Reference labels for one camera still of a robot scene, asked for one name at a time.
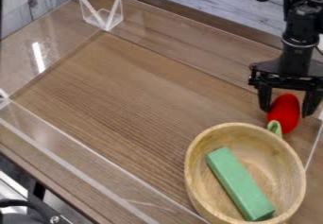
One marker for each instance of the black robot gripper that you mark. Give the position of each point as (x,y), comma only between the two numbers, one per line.
(293,71)

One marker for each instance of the red plush strawberry toy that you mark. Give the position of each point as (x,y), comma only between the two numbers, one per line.
(284,114)

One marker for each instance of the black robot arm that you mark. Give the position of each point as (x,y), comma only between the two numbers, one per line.
(304,17)

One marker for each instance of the wooden bowl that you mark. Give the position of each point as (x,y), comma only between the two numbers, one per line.
(272,162)

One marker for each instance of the green rectangular block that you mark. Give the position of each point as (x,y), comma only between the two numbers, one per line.
(240,185)

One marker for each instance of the clear acrylic tray wall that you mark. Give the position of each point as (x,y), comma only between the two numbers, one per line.
(110,84)

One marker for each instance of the black metal bracket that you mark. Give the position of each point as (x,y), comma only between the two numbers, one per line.
(41,210)

